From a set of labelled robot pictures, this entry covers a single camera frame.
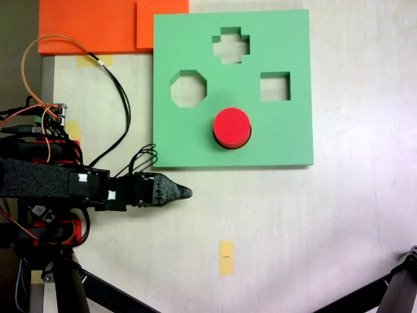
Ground black cable with white tag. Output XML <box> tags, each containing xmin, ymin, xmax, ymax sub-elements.
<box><xmin>87</xmin><ymin>51</ymin><xmax>132</xmax><ymax>167</ymax></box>

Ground blue white braided cable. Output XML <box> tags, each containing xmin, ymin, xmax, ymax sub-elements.
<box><xmin>15</xmin><ymin>257</ymin><xmax>31</xmax><ymax>312</ymax></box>

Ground red cylinder block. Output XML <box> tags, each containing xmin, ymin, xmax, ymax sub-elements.
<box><xmin>212</xmin><ymin>107</ymin><xmax>252</xmax><ymax>151</ymax></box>

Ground orange wire loop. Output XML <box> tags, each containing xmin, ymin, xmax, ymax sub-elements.
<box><xmin>20</xmin><ymin>35</ymin><xmax>92</xmax><ymax>164</ymax></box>

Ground black speckled gripper finger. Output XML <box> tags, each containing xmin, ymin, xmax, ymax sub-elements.
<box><xmin>151</xmin><ymin>172</ymin><xmax>194</xmax><ymax>207</ymax></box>

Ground black USB cable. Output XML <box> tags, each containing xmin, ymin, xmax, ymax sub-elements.
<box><xmin>0</xmin><ymin>125</ymin><xmax>43</xmax><ymax>135</ymax></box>

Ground small grey connector plug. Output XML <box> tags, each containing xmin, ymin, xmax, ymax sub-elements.
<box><xmin>31</xmin><ymin>205</ymin><xmax>56</xmax><ymax>224</ymax></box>

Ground large orange foam block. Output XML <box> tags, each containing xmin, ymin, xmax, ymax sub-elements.
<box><xmin>38</xmin><ymin>0</ymin><xmax>154</xmax><ymax>55</ymax></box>

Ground yellow tape with pen mark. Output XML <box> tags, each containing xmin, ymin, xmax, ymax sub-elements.
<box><xmin>218</xmin><ymin>241</ymin><xmax>235</xmax><ymax>276</ymax></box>

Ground circuit board with wires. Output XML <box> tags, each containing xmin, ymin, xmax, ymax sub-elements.
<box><xmin>32</xmin><ymin>102</ymin><xmax>68</xmax><ymax>140</ymax></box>

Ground black servo cable loops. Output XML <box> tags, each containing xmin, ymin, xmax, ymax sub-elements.
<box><xmin>123</xmin><ymin>143</ymin><xmax>159</xmax><ymax>179</ymax></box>

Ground green shape sorting board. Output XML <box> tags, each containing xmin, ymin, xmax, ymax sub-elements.
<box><xmin>152</xmin><ymin>8</ymin><xmax>315</xmax><ymax>169</ymax></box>

